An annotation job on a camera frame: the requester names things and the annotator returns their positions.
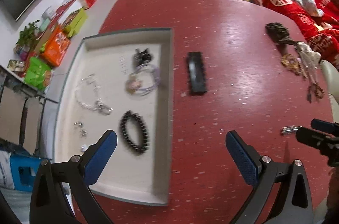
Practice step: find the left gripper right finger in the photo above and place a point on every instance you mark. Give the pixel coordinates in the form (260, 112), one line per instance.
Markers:
(292, 203)

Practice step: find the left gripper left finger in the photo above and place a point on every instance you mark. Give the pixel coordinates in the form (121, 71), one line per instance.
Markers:
(49, 203)

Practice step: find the silver crystal hair clip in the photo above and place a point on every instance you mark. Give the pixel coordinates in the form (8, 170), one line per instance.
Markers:
(289, 130)

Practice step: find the black hair claw clip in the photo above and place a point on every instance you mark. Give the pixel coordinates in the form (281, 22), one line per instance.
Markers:
(142, 57)

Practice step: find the white grey jewelry tray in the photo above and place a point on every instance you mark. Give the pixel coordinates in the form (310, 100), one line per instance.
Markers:
(105, 91)

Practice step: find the blue plastic stool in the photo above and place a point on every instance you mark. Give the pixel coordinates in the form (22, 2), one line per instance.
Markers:
(24, 170)

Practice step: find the white plastic bag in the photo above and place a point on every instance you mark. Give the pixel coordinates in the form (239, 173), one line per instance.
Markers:
(6, 178)

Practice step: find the cream leather chair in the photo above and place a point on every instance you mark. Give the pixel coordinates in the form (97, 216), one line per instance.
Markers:
(331, 76)

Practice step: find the white polka dot scrunchie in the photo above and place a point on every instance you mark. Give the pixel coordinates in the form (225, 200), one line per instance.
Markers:
(302, 47)

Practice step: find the silver earrings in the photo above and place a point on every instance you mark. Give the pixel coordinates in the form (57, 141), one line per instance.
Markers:
(82, 130)

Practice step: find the leopard print scrunchie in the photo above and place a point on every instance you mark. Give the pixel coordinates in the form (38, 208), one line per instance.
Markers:
(279, 34)

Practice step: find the green snack bag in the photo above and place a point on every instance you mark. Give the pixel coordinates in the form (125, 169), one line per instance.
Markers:
(38, 74)

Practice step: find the black comb hair clip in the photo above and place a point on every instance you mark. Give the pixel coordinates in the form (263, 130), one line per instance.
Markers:
(197, 77)

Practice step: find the orange gift box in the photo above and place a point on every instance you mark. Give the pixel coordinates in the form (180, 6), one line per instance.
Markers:
(55, 48)

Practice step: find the green potted plant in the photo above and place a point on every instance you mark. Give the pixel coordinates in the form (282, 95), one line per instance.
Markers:
(27, 37)

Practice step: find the lime green box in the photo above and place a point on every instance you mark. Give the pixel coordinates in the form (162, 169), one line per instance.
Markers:
(74, 22)

